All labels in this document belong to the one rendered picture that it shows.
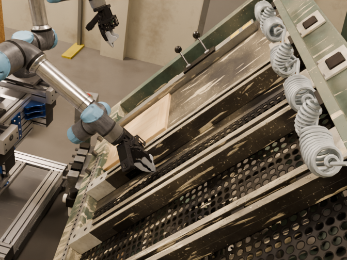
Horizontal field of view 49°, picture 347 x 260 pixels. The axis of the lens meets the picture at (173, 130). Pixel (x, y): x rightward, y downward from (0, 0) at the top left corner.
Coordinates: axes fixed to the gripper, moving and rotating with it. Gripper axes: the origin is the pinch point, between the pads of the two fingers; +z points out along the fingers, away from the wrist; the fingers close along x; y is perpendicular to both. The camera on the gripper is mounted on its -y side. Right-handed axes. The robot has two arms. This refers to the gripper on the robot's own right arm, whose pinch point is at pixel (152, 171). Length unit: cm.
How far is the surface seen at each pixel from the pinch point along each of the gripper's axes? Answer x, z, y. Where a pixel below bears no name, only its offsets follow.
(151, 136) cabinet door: 5.6, 0.5, 28.3
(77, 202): 46.7, -2.7, 8.5
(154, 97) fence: 6, -1, 62
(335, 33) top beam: -81, -8, -4
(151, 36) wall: 82, 33, 336
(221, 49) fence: -38, -1, 62
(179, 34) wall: 52, 52, 331
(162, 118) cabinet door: -1.0, 0.4, 36.9
